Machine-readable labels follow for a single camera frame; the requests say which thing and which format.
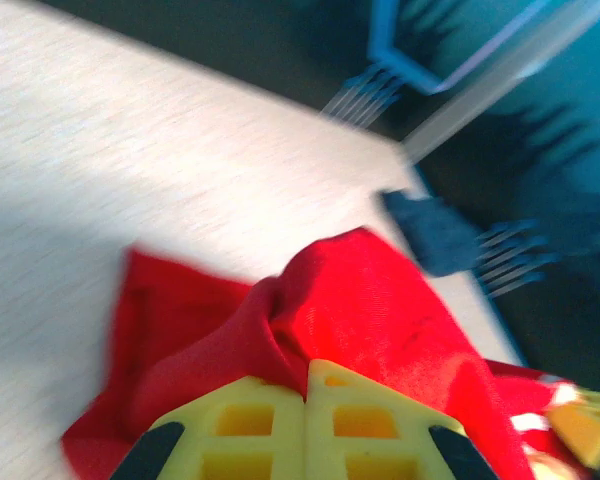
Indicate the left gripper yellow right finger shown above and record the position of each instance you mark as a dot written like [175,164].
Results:
[320,430]

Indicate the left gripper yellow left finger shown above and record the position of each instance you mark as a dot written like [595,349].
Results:
[287,440]

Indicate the red t-shirt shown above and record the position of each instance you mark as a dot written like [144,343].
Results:
[355,300]

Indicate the navy blue folded cloth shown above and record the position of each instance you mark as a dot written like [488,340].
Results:
[430,230]

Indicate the right aluminium frame post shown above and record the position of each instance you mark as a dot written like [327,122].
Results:
[480,100]

